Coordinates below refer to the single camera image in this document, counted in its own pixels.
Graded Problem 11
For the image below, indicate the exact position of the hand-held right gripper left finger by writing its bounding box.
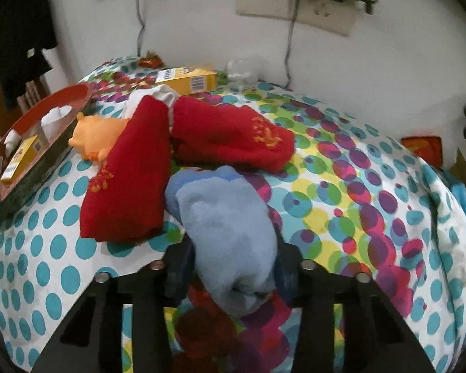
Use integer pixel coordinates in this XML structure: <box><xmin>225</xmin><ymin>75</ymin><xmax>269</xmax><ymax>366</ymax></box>
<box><xmin>31</xmin><ymin>237</ymin><xmax>197</xmax><ymax>373</ymax></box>

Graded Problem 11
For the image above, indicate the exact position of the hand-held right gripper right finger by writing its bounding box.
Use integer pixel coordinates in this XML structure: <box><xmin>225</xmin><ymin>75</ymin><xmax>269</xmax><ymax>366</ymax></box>
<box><xmin>274</xmin><ymin>239</ymin><xmax>436</xmax><ymax>373</ymax></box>

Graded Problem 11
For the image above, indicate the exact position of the yellow cartoon print box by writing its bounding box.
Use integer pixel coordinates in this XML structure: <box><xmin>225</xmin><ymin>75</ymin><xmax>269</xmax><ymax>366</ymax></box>
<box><xmin>0</xmin><ymin>135</ymin><xmax>39</xmax><ymax>184</ymax></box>

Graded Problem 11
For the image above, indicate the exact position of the red round tray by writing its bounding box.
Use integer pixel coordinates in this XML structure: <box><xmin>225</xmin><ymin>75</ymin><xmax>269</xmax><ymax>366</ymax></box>
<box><xmin>0</xmin><ymin>83</ymin><xmax>94</xmax><ymax>222</ymax></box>

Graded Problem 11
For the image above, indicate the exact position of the light blue sock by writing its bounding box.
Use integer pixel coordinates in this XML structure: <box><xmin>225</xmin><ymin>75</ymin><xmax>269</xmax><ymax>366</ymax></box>
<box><xmin>164</xmin><ymin>165</ymin><xmax>278</xmax><ymax>318</ymax></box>

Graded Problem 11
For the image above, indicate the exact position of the fuzzy white sock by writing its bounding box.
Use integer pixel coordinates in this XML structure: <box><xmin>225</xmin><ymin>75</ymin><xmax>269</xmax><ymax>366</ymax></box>
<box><xmin>4</xmin><ymin>129</ymin><xmax>22</xmax><ymax>156</ymax></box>

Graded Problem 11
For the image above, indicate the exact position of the red embroidered sock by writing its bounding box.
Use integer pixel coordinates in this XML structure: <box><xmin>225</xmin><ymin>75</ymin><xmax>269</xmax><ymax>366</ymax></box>
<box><xmin>171</xmin><ymin>96</ymin><xmax>296</xmax><ymax>173</ymax></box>
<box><xmin>80</xmin><ymin>95</ymin><xmax>173</xmax><ymax>242</ymax></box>

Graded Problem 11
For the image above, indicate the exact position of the orange plush toy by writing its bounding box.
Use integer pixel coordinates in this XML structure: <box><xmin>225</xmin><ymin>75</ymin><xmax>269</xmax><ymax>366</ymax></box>
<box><xmin>69</xmin><ymin>112</ymin><xmax>130</xmax><ymax>164</ymax></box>

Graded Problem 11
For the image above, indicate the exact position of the polka dot tablecloth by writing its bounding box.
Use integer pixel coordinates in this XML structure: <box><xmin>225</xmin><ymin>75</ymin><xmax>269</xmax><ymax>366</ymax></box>
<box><xmin>0</xmin><ymin>55</ymin><xmax>466</xmax><ymax>373</ymax></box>

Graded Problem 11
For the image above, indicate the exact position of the wooden chair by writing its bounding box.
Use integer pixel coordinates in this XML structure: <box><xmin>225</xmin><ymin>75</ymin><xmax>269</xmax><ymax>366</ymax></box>
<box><xmin>17</xmin><ymin>74</ymin><xmax>49</xmax><ymax>109</ymax></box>

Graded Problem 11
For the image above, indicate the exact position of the dark hanging clothing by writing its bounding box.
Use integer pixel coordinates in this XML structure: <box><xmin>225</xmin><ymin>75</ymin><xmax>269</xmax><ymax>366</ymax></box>
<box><xmin>0</xmin><ymin>0</ymin><xmax>59</xmax><ymax>111</ymax></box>

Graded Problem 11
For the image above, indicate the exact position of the crumpled white sock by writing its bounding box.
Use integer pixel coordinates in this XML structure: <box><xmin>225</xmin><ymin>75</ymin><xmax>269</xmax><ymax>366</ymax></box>
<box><xmin>124</xmin><ymin>84</ymin><xmax>179</xmax><ymax>119</ymax></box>

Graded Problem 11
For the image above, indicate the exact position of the red packet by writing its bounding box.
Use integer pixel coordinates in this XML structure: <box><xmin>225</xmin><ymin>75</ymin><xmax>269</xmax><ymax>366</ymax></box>
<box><xmin>401</xmin><ymin>135</ymin><xmax>443</xmax><ymax>168</ymax></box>

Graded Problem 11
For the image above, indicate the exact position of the light blue cloth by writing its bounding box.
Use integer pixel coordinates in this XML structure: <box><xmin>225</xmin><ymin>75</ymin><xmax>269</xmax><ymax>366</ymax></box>
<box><xmin>450</xmin><ymin>181</ymin><xmax>466</xmax><ymax>242</ymax></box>

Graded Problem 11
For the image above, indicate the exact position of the clear plastic wrapper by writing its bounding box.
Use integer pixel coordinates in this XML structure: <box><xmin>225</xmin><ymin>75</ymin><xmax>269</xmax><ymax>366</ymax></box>
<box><xmin>226</xmin><ymin>58</ymin><xmax>261</xmax><ymax>82</ymax></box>

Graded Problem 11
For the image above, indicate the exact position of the thin black cable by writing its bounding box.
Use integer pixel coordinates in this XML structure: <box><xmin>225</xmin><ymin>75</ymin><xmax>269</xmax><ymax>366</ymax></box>
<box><xmin>134</xmin><ymin>0</ymin><xmax>146</xmax><ymax>57</ymax></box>

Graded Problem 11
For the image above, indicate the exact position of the black adapter cable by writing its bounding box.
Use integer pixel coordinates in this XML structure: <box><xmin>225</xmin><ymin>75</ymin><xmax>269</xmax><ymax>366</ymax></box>
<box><xmin>283</xmin><ymin>0</ymin><xmax>298</xmax><ymax>88</ymax></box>

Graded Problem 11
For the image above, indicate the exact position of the beige wall socket plate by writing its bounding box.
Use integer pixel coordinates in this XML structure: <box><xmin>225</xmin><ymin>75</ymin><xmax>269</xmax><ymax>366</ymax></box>
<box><xmin>235</xmin><ymin>0</ymin><xmax>354</xmax><ymax>36</ymax></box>

